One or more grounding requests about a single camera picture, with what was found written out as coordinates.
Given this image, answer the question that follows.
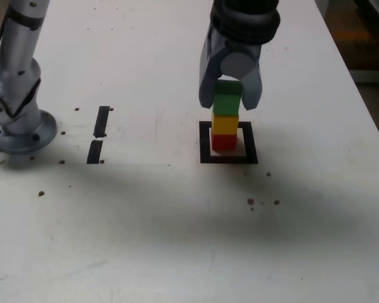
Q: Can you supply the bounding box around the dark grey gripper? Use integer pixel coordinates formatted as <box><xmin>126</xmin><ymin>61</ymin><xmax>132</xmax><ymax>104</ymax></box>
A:
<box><xmin>197</xmin><ymin>27</ymin><xmax>263</xmax><ymax>112</ymax></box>

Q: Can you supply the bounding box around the green cube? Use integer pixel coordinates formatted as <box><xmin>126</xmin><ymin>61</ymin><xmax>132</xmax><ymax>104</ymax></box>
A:
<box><xmin>212</xmin><ymin>80</ymin><xmax>243</xmax><ymax>116</ymax></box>

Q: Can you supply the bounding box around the yellow cube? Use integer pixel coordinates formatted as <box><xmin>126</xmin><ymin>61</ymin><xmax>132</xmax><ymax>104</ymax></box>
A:
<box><xmin>210</xmin><ymin>112</ymin><xmax>240</xmax><ymax>136</ymax></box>

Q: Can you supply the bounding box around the red cube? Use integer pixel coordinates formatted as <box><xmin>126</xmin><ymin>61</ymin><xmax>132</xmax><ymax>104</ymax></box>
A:
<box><xmin>211</xmin><ymin>134</ymin><xmax>238</xmax><ymax>152</ymax></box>

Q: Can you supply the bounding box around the black tape square outline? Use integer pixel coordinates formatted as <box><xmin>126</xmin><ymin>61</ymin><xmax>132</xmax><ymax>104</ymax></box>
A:
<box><xmin>198</xmin><ymin>121</ymin><xmax>259</xmax><ymax>165</ymax></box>

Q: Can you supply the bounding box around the black tape strip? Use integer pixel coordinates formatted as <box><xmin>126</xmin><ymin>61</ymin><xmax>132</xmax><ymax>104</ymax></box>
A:
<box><xmin>86</xmin><ymin>105</ymin><xmax>111</xmax><ymax>165</ymax></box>

